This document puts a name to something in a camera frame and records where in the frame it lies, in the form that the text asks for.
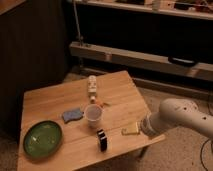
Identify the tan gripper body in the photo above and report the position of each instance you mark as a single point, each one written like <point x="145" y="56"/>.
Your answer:
<point x="131" y="129"/>

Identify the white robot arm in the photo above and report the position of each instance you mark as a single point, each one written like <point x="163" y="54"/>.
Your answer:
<point x="173" y="112"/>

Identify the black standing eraser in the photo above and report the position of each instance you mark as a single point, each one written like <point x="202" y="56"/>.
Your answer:
<point x="102" y="140"/>

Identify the small orange object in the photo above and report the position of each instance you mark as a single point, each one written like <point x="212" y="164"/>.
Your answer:
<point x="94" y="100"/>

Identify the clear plastic cup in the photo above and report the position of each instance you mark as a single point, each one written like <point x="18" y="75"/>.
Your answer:
<point x="93" y="115"/>

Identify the white bottle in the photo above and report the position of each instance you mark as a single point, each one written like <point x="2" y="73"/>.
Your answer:
<point x="92" y="86"/>

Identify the wooden table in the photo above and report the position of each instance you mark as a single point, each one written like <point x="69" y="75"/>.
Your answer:
<point x="79" y="147"/>

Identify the blue sponge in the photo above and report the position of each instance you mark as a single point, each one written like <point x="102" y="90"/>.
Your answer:
<point x="72" y="115"/>

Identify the green plate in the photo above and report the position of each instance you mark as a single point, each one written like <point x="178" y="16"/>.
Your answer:
<point x="42" y="139"/>

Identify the metal stand pole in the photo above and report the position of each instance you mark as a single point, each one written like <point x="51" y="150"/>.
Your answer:
<point x="80" y="39"/>

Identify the cluttered wooden shelf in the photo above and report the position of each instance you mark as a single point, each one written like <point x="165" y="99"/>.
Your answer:
<point x="151" y="7"/>

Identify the long case with handle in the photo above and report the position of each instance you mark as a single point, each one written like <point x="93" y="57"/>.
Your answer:
<point x="140" y="60"/>

